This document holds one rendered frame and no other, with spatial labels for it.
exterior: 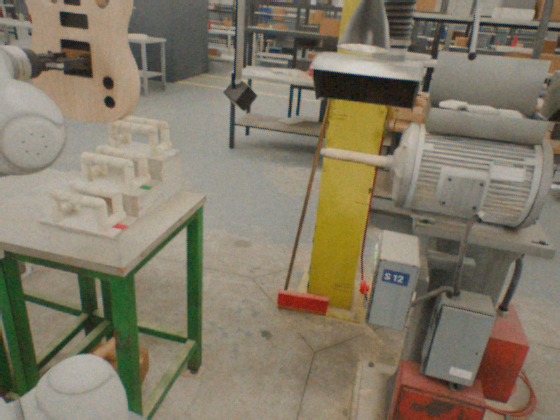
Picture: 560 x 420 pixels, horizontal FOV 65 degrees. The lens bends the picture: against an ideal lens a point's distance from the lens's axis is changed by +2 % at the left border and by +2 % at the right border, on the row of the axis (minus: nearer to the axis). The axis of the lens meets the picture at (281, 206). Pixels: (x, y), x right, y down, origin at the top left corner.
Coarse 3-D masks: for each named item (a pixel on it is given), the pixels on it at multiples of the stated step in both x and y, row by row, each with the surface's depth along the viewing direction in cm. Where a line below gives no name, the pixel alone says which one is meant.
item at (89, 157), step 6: (84, 156) 150; (90, 156) 149; (96, 156) 149; (102, 156) 149; (108, 156) 149; (96, 162) 150; (102, 162) 149; (108, 162) 148; (114, 162) 147; (120, 162) 147; (126, 162) 147; (132, 162) 148
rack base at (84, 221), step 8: (88, 208) 154; (48, 216) 147; (64, 216) 147; (72, 216) 148; (80, 216) 148; (88, 216) 149; (128, 216) 151; (48, 224) 143; (56, 224) 142; (64, 224) 143; (72, 224) 143; (80, 224) 143; (88, 224) 144; (96, 224) 144; (128, 224) 146; (88, 232) 140; (96, 232) 140; (104, 232) 140; (112, 232) 140; (120, 232) 142
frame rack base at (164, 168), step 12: (120, 144) 171; (132, 144) 172; (144, 144) 173; (168, 156) 163; (108, 168) 166; (120, 168) 164; (156, 168) 160; (168, 168) 164; (180, 168) 174; (168, 180) 166; (180, 180) 176; (168, 192) 168
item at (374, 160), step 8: (328, 152) 132; (336, 152) 132; (344, 152) 132; (352, 152) 131; (344, 160) 132; (352, 160) 131; (360, 160) 131; (368, 160) 130; (376, 160) 129; (384, 160) 129
